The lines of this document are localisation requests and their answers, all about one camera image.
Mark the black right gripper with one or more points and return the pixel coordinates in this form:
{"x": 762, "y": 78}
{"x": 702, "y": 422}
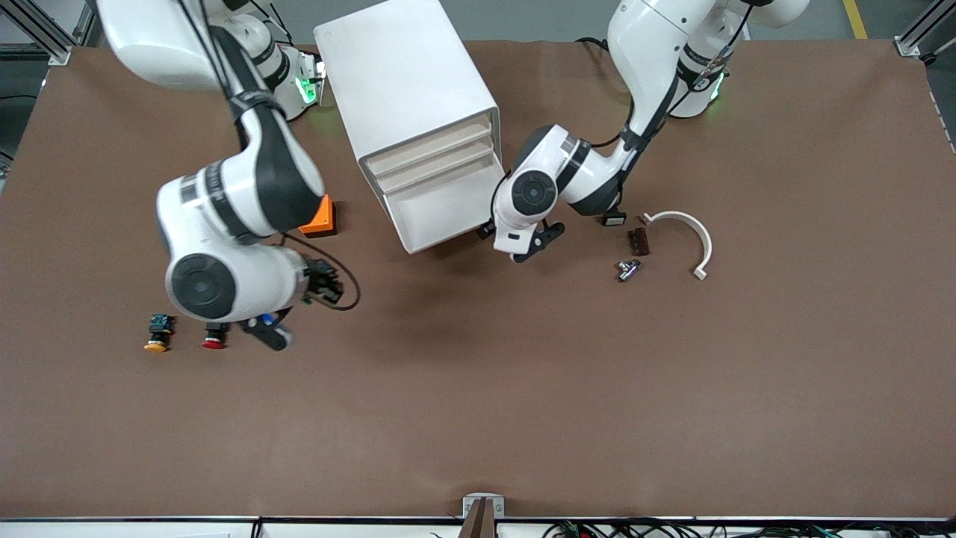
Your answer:
{"x": 323, "y": 280}

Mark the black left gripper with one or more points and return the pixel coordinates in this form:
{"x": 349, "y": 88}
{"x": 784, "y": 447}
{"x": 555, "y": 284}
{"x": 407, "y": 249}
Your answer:
{"x": 486, "y": 229}

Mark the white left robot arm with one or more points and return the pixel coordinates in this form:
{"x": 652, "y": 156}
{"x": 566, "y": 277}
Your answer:
{"x": 650, "y": 37}

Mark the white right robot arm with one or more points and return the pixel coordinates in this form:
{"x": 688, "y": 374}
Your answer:
{"x": 254, "y": 187}

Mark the red push button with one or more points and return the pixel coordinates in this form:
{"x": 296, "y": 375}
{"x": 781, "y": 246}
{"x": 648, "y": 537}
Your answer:
{"x": 214, "y": 340}

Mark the yellow push button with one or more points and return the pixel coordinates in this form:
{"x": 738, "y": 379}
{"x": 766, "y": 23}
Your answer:
{"x": 157, "y": 332}

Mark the orange box with hole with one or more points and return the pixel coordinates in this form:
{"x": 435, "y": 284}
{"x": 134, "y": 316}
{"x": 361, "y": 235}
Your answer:
{"x": 323, "y": 220}

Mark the small silver purple connector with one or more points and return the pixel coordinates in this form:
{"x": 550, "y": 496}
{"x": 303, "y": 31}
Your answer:
{"x": 629, "y": 270}

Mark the brown terminal block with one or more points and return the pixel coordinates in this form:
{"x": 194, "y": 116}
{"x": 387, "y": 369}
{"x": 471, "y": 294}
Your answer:
{"x": 639, "y": 242}

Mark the black switch white face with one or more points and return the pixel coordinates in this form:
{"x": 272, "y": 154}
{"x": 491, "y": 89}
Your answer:
{"x": 614, "y": 218}

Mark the white curved plastic bracket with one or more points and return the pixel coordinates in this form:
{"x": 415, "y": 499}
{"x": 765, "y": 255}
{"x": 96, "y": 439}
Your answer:
{"x": 700, "y": 235}

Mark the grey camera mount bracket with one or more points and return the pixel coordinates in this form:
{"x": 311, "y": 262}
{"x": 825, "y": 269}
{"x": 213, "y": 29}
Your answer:
{"x": 483, "y": 512}

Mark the aluminium frame profile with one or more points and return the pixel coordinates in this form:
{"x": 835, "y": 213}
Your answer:
{"x": 45, "y": 30}
{"x": 922, "y": 33}

